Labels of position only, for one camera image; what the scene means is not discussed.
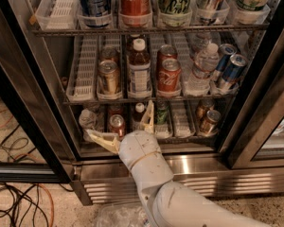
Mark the orange can shelf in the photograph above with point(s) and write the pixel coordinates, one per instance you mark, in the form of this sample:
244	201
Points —
108	73
109	53

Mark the front orange can middle shelf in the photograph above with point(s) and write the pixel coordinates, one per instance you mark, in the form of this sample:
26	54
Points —
108	73

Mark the dark blue can top shelf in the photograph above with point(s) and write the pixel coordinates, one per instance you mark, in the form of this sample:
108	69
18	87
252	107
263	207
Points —
96	12

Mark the red can bottom shelf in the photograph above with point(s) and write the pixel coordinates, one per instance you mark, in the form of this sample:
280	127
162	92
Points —
117	125

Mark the front red cola can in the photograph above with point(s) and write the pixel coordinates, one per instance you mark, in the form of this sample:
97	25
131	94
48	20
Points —
168	75

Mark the gold can shelf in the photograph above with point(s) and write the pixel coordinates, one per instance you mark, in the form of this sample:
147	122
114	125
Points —
209	122
203	106

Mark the steel fridge base grille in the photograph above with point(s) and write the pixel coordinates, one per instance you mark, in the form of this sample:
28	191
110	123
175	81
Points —
109	181

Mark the blue red can top shelf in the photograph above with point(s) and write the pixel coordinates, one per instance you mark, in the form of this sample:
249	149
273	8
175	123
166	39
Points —
208	8

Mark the front brown tea bottle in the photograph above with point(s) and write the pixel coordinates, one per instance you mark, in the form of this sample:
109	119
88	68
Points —
139	62

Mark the front blue energy can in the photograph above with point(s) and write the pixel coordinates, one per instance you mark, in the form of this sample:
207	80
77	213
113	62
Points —
232	72

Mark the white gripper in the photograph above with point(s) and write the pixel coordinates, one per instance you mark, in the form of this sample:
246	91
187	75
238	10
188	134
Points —
138	148

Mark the rear gold can bottom shelf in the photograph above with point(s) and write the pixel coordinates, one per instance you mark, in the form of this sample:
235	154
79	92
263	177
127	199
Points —
203	106

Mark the front gold can bottom shelf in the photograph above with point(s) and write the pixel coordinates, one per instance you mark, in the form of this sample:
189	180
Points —
209	122

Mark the green can bottom shelf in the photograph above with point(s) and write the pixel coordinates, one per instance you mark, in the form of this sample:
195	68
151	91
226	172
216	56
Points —
161	112

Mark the empty white tray top shelf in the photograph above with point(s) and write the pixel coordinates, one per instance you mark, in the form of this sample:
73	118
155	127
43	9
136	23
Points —
57	14

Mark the blue energy can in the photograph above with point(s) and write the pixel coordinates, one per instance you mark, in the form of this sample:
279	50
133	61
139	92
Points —
232	72
225	52

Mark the clear plastic bin on floor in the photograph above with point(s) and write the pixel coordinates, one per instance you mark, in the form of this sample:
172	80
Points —
122	215

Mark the red cola can top shelf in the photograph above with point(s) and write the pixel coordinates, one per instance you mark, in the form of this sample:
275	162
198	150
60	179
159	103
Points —
133	11

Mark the rear orange can middle shelf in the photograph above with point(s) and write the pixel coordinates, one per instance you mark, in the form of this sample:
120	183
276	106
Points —
109	53

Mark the open fridge door left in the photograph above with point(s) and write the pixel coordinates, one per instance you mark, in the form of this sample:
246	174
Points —
32	90

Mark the front clear water bottle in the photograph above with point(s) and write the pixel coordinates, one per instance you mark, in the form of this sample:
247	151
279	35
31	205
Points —
204	64

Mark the rear water bottle middle shelf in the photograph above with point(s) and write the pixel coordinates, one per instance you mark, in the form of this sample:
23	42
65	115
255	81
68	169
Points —
199	41

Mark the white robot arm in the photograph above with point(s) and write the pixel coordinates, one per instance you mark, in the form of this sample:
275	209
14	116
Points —
166	202

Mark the rear blue energy can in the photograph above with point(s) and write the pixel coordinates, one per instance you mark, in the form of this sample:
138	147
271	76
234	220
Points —
225	52

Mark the empty white tray middle shelf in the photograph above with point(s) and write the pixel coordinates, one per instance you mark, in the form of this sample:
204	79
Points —
82	78

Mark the rear red cola can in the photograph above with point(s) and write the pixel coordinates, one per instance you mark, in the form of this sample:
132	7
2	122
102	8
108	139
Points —
166	51

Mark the empty white tray shelf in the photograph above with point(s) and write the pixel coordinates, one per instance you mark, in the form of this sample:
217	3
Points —
82	78
57	14

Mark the tea bottle bottom shelf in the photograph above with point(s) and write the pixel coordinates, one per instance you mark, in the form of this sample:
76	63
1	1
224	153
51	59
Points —
138	112

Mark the crumpled water bottle bottom shelf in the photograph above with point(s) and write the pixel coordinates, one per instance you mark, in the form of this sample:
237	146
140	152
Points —
89	120

